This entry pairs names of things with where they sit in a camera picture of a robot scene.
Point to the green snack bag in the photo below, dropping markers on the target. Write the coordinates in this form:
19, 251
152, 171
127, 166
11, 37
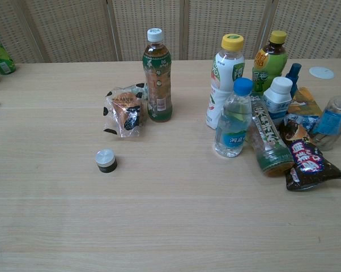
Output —
0, 56

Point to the white bottle yellow cap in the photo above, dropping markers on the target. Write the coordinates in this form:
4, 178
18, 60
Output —
225, 73

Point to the dark snack bag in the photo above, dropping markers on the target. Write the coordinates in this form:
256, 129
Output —
309, 158

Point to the clear plastic bottle blue label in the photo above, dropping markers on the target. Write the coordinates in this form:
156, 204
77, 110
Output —
333, 122

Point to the wrapped cake cow-print packet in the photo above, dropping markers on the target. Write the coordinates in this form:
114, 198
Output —
125, 110

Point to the small white-capped bottle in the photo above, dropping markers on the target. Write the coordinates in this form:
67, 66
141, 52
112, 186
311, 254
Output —
277, 99

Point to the blue-capped water bottle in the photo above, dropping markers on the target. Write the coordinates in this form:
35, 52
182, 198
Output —
233, 122

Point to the dark blue spray bottle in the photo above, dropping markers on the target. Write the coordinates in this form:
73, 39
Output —
294, 74

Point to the woven folding screen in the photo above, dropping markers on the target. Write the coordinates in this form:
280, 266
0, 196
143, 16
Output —
170, 28

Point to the small silver black jar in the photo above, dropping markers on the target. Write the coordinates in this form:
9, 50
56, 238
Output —
106, 160

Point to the lying green tea bottle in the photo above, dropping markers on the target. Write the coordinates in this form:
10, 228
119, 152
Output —
268, 139

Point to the orange snack packet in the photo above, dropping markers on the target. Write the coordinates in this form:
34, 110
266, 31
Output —
305, 103

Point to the white-capped green tea bottle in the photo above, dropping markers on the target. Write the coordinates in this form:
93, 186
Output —
157, 82

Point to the green-label bottle yellow cap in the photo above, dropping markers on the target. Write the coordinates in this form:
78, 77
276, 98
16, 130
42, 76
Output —
272, 61

